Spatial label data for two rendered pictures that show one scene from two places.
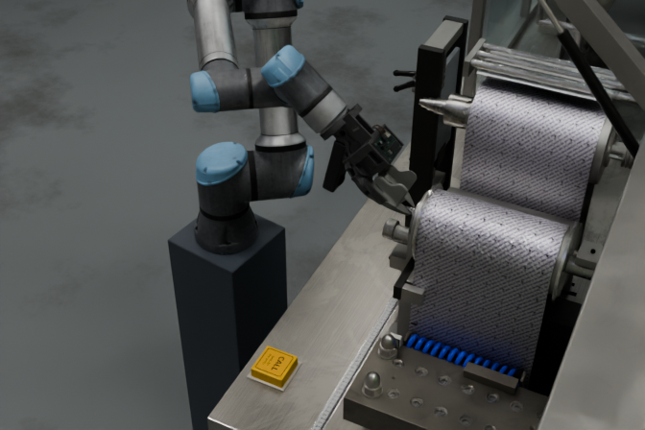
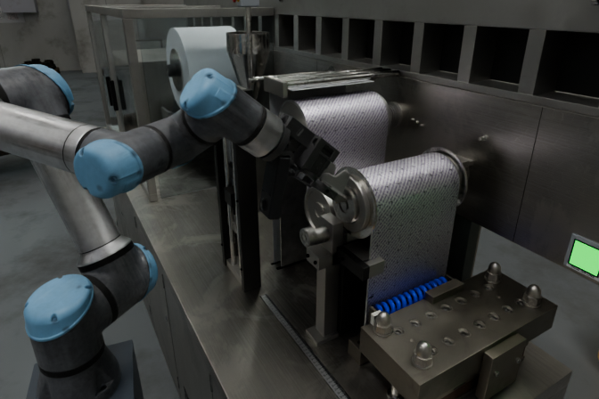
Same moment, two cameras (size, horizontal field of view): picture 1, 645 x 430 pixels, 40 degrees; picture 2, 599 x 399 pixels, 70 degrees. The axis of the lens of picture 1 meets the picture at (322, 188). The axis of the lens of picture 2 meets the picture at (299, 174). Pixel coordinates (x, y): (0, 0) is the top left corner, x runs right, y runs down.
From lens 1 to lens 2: 121 cm
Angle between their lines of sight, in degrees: 50
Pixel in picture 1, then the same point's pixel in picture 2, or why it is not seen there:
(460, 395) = (452, 314)
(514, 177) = (344, 158)
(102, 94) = not seen: outside the picture
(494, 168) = not seen: hidden behind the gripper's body
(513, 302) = (438, 222)
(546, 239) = (440, 160)
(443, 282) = (393, 239)
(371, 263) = (233, 310)
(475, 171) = not seen: hidden behind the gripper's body
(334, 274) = (220, 337)
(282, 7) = (61, 110)
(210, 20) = (24, 111)
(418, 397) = (443, 337)
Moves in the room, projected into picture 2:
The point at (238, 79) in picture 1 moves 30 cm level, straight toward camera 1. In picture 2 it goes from (148, 134) to (348, 171)
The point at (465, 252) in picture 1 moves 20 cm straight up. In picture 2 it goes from (408, 199) to (419, 99)
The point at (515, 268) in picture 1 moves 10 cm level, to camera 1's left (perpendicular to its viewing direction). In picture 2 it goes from (439, 190) to (423, 208)
